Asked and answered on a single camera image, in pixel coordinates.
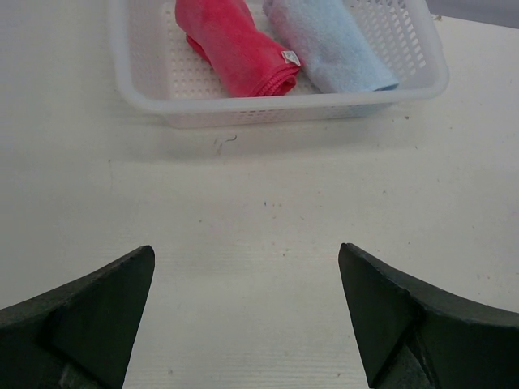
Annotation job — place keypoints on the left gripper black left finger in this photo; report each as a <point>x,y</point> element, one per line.
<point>80,334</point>

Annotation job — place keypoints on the light blue towel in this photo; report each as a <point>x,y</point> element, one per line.
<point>335,54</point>

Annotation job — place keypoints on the red towel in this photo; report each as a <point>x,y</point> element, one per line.
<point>247,62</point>

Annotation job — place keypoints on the white plastic mesh basket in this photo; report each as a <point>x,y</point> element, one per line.
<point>159,73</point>

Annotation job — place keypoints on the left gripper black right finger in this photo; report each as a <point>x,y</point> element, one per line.
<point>411,334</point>

